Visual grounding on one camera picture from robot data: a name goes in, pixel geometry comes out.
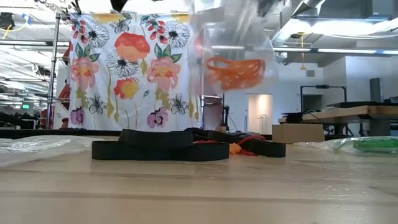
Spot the clear plastic zip bag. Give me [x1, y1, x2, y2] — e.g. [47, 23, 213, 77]
[189, 0, 280, 100]
[297, 136, 398, 156]

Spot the wide black rubber band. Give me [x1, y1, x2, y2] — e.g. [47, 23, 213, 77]
[186, 127, 287, 158]
[91, 141, 230, 162]

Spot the ceiling light strip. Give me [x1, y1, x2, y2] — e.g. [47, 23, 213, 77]
[317, 47, 379, 54]
[276, 46, 312, 52]

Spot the floral print cloth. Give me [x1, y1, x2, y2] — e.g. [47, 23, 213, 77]
[67, 12, 203, 131]

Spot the white door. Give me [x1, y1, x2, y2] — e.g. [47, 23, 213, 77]
[248, 94, 274, 127]

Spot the black hanging box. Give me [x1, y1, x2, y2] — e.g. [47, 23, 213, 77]
[0, 12, 15, 29]

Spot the wood-topped grey workbench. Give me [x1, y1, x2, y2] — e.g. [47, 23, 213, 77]
[278, 101, 398, 138]

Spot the small cardboard box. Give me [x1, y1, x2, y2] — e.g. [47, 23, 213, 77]
[272, 123, 326, 144]

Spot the grey cabinet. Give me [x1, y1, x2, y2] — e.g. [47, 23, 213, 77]
[369, 77, 384, 102]

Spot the pile of clear plastic bags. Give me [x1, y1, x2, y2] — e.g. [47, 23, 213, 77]
[0, 135, 105, 166]

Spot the yellow ceiling cord reel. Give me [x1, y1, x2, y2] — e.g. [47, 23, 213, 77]
[295, 30, 307, 71]

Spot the silver ventilation duct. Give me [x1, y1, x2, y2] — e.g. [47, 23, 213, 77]
[278, 0, 398, 44]

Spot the black aluminium table frame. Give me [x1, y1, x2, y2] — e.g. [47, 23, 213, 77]
[0, 128, 398, 149]

